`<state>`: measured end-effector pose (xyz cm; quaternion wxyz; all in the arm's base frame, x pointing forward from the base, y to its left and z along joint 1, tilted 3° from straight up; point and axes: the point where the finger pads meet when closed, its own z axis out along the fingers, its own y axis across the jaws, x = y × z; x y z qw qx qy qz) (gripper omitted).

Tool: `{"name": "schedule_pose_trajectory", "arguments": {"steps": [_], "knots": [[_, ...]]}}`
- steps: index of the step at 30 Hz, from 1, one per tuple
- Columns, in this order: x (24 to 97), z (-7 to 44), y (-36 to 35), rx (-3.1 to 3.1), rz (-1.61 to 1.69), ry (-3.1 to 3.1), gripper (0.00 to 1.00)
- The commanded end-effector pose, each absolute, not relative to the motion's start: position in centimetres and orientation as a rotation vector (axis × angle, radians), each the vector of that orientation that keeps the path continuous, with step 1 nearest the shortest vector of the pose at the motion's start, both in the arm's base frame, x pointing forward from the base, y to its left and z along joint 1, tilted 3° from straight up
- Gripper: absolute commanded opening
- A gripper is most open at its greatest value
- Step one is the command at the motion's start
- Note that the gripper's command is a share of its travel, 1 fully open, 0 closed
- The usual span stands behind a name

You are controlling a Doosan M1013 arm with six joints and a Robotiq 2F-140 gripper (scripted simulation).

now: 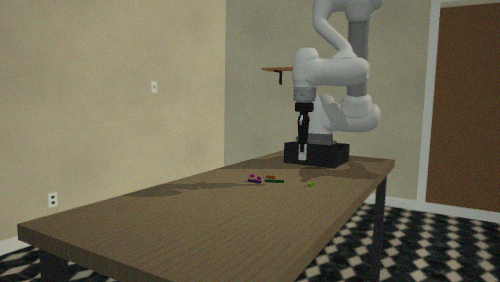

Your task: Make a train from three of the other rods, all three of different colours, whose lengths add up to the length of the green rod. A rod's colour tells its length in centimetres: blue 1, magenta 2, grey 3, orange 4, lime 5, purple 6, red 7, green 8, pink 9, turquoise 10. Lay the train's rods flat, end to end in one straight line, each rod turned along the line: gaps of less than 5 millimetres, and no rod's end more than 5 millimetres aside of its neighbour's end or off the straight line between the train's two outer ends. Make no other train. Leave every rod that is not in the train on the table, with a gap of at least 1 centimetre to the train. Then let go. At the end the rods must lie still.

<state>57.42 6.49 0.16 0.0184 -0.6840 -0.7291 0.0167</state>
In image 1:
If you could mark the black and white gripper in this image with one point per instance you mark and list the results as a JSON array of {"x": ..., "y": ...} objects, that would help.
[{"x": 303, "y": 108}]

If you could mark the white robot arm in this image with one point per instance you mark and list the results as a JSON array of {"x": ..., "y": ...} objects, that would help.
[{"x": 355, "y": 113}]

